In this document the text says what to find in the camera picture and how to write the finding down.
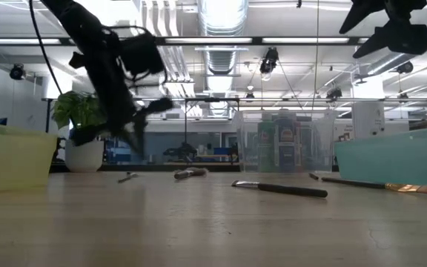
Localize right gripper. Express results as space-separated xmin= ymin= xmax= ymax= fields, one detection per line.
xmin=339 ymin=0 xmax=427 ymax=59

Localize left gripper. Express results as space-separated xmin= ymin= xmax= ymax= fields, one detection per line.
xmin=68 ymin=51 xmax=173 ymax=153

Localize thin black pen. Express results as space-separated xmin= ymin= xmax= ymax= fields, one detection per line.
xmin=116 ymin=171 xmax=139 ymax=184

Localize black fan brush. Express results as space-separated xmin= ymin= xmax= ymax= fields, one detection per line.
xmin=173 ymin=167 xmax=209 ymax=180

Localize gold-ferrule paint brush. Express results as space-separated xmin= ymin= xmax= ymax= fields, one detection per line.
xmin=320 ymin=177 xmax=427 ymax=196

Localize slim black silver-ferrule brush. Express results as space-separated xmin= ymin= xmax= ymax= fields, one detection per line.
xmin=231 ymin=179 xmax=328 ymax=199

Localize green plant in white pot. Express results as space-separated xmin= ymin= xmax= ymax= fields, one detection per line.
xmin=51 ymin=90 xmax=106 ymax=174

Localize black ceiling spotlight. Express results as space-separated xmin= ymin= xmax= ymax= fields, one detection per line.
xmin=326 ymin=87 xmax=343 ymax=102
xmin=397 ymin=61 xmax=414 ymax=75
xmin=259 ymin=47 xmax=279 ymax=75
xmin=9 ymin=63 xmax=26 ymax=82

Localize distant black robot rig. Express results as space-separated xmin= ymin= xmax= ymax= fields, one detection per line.
xmin=163 ymin=96 xmax=240 ymax=166

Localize white column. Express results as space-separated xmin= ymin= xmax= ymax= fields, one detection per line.
xmin=351 ymin=76 xmax=386 ymax=136

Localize yellow plastic bin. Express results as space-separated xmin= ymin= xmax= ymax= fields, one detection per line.
xmin=0 ymin=120 xmax=58 ymax=194

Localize clear plastic bin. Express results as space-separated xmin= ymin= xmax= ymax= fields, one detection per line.
xmin=234 ymin=109 xmax=337 ymax=174

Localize teal plastic bin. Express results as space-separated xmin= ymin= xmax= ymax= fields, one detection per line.
xmin=334 ymin=128 xmax=427 ymax=192

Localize silver ventilation duct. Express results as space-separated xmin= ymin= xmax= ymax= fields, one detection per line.
xmin=365 ymin=51 xmax=427 ymax=77
xmin=197 ymin=0 xmax=250 ymax=118

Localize thin hanging wire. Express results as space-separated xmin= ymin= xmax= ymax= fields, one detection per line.
xmin=311 ymin=0 xmax=320 ymax=112

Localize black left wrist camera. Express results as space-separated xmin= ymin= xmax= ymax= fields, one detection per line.
xmin=119 ymin=31 xmax=167 ymax=79

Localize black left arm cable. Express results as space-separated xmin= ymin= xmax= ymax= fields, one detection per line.
xmin=27 ymin=0 xmax=63 ymax=96

